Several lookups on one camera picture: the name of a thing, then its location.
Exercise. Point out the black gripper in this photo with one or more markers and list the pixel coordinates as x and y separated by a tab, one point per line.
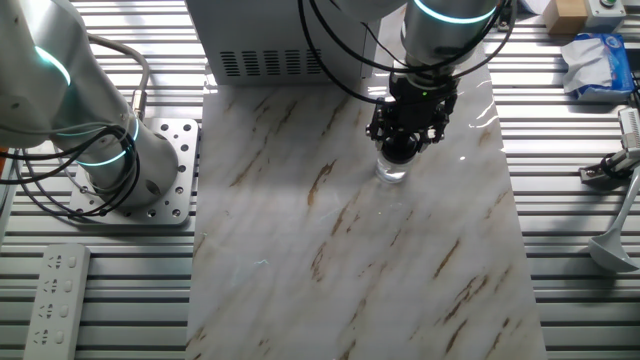
420	107

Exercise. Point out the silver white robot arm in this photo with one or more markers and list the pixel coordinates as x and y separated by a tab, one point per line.
50	75

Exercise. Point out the small clear glass jar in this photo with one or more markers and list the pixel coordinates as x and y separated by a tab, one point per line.
391	174

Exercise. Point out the white marble pattern board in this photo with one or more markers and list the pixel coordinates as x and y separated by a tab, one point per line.
350	250

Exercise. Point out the silver metal vented box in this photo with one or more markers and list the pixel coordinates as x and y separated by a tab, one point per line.
260	25

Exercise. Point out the small cardboard box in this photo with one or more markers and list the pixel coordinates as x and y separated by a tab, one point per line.
565	15

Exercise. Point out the blue white tissue pack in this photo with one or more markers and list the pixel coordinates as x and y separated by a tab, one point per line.
597	65

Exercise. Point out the grey push button box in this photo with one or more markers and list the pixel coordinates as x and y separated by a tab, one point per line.
605	12

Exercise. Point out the grey plastic ladle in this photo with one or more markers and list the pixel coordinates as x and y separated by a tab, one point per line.
607	255

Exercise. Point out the white power strip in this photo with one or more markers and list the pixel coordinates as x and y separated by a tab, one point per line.
57	300

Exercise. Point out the silver ribbed depth camera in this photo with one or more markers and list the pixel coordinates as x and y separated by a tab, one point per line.
631	127

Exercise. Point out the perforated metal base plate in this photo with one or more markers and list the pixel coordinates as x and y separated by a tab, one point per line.
180	150

